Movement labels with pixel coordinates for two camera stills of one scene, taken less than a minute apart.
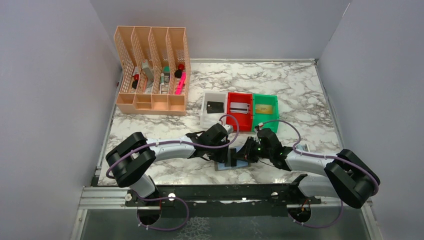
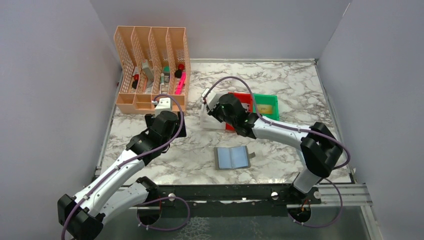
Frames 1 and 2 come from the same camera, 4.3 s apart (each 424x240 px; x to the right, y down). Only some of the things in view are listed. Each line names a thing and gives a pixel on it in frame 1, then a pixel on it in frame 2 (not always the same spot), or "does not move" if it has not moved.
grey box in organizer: (148, 72) does not move
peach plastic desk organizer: (156, 73) does not move
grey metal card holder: (226, 165) does not move
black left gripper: (218, 156) -> (180, 127)
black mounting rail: (226, 200) does not move
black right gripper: (248, 151) -> (214, 110)
